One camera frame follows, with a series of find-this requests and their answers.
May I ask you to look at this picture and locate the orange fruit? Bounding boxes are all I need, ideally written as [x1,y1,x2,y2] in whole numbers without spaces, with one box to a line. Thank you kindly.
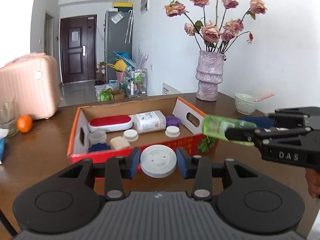
[16,115,33,133]

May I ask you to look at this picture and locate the pink spoon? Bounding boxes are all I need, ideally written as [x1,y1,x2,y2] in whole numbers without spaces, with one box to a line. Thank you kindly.
[255,93,275,102]

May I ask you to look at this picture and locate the pale green bowl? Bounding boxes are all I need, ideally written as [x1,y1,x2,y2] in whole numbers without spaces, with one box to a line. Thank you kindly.
[235,93,258,115]

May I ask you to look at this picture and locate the clear glass cup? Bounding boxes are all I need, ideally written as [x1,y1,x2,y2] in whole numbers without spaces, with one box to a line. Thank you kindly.
[1,102,18,137]

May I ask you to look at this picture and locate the blue tissue pack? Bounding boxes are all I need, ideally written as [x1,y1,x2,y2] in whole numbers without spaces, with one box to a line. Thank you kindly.
[0,128,9,164]

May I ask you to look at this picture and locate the small white ridged cap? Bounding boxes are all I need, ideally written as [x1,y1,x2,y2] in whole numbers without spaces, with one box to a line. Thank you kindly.
[165,126,180,138]

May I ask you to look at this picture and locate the clutter pile by fridge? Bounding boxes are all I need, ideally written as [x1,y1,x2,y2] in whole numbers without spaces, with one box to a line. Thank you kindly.
[94,49,149,102]

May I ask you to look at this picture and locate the grey refrigerator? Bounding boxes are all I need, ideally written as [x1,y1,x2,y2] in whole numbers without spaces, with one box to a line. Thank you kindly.
[104,10,132,83]

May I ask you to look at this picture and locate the pink ribbed suitcase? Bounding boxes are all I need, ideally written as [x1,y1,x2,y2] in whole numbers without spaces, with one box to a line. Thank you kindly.
[1,53,60,120]

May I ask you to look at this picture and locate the blue gear cap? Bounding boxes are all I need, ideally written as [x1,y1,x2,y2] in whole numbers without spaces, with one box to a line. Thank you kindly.
[87,142,111,153]

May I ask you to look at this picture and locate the white ridged jar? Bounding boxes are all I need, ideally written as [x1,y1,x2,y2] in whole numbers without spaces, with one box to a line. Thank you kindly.
[123,129,139,142]

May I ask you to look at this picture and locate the purple gear cap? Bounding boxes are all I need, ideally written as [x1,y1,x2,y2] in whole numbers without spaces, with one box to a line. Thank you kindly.
[165,115,181,127]

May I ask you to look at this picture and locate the white tape roll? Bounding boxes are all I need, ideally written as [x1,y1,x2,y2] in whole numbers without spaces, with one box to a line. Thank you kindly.
[88,130,107,146]

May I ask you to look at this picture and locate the dried pink roses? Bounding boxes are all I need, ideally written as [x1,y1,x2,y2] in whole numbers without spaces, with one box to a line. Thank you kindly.
[164,0,267,55]

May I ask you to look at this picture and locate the yellow blue box on fridge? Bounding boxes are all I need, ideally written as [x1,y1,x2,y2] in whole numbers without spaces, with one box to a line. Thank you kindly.
[113,2,133,8]

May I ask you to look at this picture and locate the person right hand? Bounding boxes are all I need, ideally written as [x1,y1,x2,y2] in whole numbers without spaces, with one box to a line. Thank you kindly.
[305,168,320,198]

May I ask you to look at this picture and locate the green spray bottle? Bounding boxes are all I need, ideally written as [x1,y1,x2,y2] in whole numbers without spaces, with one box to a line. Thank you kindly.
[201,115,257,144]

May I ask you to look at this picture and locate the red cardboard box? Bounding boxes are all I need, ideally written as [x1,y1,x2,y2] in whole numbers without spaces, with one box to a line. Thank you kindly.
[67,96,217,163]

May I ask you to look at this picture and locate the beige cube block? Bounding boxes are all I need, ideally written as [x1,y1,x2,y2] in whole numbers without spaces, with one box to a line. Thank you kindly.
[110,137,130,150]

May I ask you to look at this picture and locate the wooden round table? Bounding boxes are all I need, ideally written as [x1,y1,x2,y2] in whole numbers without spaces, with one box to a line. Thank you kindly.
[1,93,319,237]

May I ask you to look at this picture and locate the dark brown door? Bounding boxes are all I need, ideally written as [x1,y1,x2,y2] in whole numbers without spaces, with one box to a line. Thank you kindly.
[60,15,97,84]

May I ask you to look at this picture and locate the white pill bottle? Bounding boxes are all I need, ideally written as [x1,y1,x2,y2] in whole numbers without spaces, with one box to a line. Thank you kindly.
[132,111,166,134]

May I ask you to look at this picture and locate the purple textured vase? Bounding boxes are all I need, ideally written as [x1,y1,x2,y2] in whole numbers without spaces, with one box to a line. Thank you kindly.
[196,50,224,102]

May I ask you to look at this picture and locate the wall electrical panel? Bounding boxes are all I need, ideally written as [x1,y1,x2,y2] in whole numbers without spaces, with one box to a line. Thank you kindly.
[140,0,150,14]

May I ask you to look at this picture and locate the white round lid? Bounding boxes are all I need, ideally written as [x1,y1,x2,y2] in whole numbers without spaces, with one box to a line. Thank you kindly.
[140,145,177,178]

